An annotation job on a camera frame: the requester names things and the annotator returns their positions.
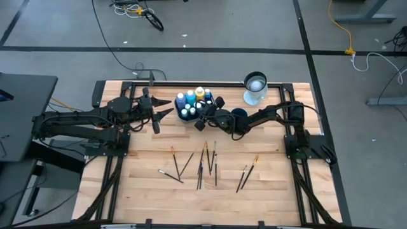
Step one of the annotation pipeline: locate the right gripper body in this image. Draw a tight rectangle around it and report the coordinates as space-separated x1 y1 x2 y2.
193 96 226 132

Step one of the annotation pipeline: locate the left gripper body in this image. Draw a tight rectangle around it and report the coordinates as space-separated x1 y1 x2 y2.
137 87 162 135

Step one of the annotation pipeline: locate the teal plastic bin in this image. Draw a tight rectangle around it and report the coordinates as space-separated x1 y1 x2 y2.
174 91 217 125

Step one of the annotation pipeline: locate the large yellow paint bottle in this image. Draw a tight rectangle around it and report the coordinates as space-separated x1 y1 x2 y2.
194 86 206 102

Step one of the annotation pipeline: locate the large turquoise paint bottle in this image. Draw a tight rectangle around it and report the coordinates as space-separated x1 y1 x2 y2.
185 89 197 106

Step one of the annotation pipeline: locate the large purple paint bottle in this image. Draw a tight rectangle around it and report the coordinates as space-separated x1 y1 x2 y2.
175 92 187 109

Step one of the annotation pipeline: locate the dark blue plastic cup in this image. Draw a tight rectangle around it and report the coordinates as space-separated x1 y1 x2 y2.
230 108 249 119

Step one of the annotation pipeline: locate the orange-bristle paintbrush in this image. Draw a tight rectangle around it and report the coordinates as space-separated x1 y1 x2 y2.
239 155 259 191

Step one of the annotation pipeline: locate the clear glass jar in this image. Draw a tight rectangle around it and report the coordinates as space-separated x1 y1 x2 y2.
243 71 269 106

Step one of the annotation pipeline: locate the black table end panel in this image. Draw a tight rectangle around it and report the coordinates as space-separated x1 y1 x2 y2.
91 80 106 111

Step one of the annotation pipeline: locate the black side desk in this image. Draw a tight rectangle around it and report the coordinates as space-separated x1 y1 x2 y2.
0 72 59 162

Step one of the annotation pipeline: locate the grey desk foot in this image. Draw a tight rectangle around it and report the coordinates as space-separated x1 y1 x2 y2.
366 96 407 107
334 0 397 24

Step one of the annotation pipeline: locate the black aluminium table frame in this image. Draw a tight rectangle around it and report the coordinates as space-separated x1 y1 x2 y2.
76 80 343 229

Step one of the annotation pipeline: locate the long black floor cable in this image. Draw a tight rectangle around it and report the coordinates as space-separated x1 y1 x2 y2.
91 0 168 81

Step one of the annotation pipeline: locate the coiled black cable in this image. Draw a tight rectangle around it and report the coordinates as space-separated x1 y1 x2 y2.
142 9 165 32

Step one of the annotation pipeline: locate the thin yellow cable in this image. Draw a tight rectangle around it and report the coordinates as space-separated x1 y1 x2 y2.
50 97 77 113

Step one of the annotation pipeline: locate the white cable bundle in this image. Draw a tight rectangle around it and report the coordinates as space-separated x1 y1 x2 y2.
113 2 144 18

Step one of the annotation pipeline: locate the black desk leg frame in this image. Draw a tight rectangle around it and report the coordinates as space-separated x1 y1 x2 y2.
24 141 86 217

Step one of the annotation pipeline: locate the yellow extension cord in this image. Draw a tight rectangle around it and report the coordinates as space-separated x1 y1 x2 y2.
327 0 356 55

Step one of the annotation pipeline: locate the white floor cable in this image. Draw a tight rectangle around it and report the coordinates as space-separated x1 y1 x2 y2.
351 52 407 86

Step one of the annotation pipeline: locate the black cable tangle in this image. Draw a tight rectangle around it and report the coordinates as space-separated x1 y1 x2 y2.
383 25 407 58

